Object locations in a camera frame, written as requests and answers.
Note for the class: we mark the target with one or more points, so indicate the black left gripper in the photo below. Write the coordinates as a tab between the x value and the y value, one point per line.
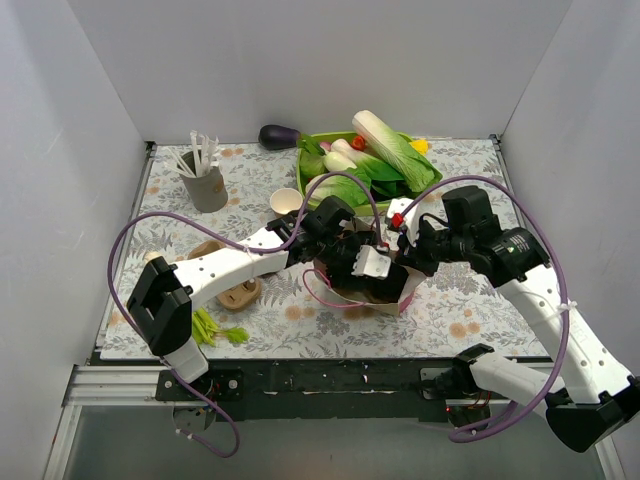
365	282

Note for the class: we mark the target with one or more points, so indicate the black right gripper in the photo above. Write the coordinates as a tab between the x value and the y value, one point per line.
407	255

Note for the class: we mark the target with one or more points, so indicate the pink paper cake bag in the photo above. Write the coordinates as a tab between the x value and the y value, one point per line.
350	236

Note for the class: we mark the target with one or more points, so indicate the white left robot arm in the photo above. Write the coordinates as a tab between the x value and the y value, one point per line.
166	295

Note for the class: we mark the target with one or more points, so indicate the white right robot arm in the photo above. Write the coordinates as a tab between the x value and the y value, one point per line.
588	394

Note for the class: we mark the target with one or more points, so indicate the green plastic vegetable tray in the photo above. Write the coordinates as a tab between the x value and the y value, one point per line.
311	164

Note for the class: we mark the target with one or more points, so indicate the floral table mat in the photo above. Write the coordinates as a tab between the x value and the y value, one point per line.
450	312

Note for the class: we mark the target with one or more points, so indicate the bok choy front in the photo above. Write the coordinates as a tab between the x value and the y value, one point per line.
341	187

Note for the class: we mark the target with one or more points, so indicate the bok choy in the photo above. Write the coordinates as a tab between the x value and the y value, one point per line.
341	187
374	167

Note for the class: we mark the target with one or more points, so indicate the napa cabbage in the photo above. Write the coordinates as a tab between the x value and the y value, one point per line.
418	173

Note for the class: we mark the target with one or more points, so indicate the bok choy middle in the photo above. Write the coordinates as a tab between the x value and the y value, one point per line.
374	167

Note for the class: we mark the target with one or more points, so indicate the yellow vegetable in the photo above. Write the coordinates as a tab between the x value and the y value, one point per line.
420	145

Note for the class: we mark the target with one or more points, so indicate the brown cardboard cup carrier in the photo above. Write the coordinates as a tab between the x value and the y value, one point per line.
239	297

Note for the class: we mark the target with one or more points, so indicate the red pepper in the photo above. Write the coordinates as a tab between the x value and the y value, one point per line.
358	143

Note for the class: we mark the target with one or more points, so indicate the purple eggplant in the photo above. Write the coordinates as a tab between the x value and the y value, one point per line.
276	137

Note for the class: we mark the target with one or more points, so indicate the grey straw holder cup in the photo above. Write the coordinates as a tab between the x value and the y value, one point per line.
208	193

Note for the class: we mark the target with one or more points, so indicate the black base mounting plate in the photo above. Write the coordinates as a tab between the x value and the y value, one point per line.
433	405

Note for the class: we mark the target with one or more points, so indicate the green celery stalks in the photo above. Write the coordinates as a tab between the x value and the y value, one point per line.
205	331

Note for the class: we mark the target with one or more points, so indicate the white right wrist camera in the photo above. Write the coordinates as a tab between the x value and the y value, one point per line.
403	216

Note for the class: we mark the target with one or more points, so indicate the aluminium frame rail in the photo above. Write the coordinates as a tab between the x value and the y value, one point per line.
115	385

